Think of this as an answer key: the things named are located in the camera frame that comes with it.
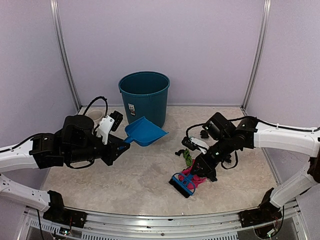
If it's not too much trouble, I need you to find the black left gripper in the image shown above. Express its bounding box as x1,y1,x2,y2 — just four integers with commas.
66,134,130,166

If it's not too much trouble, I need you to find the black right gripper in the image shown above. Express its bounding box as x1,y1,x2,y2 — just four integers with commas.
190,135,235,175

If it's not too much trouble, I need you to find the blue hand brush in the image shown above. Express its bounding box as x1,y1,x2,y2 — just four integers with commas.
168,172,196,198

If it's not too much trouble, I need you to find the blue plastic dustpan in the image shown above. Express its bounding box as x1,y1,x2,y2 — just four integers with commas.
124,116,169,147

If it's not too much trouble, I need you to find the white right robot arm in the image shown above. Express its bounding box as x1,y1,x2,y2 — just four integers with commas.
191,112,320,222

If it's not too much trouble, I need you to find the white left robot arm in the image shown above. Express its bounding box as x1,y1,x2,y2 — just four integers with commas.
0,115,130,173

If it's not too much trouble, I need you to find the green paper scrap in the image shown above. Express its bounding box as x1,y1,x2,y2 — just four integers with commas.
182,148,193,167

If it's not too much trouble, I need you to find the long black paper strip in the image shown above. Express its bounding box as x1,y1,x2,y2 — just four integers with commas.
175,149,185,156

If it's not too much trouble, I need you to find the small black paper scrap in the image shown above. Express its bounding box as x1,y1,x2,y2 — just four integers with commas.
200,130,210,139

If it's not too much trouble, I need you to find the white ceramic mug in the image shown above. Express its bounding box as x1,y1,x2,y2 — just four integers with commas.
86,109,104,125

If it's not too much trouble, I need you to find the teal plastic waste bin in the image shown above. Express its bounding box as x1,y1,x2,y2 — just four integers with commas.
118,71,170,128

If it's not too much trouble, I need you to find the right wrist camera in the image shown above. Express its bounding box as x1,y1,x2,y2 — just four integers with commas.
181,136,209,154

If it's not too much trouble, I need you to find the aluminium front rail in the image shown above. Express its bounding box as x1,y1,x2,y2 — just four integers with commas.
22,199,301,240

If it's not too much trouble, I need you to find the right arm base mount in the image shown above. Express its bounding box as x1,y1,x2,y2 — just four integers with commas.
238,188,282,228

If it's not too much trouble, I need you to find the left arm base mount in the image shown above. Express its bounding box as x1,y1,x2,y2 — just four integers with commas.
43,190,87,229

